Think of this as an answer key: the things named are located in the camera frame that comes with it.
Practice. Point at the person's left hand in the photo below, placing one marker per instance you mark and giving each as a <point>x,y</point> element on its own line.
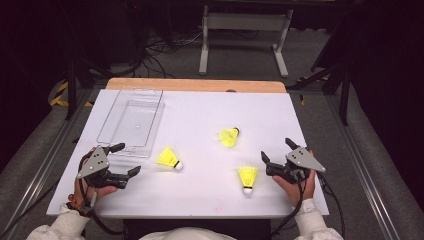
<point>103,192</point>

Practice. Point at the clear plastic box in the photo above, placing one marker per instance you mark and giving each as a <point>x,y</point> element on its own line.
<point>133,116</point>

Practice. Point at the grey metal floor rail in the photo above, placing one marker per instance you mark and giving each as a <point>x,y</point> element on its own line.
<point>363,166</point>
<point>33,186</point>

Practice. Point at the black metal stand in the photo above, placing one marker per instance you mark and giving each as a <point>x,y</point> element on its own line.
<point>71,90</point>
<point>345,96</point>

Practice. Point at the yellow shuttlecock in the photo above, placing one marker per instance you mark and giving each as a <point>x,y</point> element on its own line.
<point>229,137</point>
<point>247,176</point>
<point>167,158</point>

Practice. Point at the person's right hand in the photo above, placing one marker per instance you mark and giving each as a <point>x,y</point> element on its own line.
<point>293,193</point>

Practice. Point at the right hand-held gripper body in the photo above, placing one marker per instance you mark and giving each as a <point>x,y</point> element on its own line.
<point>301,160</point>

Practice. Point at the white metal stand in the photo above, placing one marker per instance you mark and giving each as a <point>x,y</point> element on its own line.
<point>246,21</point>

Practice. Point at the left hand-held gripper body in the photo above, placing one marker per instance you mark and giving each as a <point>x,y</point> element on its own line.
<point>96,163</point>

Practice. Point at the person's white torso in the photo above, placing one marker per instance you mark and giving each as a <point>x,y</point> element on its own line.
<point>186,234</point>

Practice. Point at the yellow black hazard tape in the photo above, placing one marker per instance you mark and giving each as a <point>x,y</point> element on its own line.
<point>60,100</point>

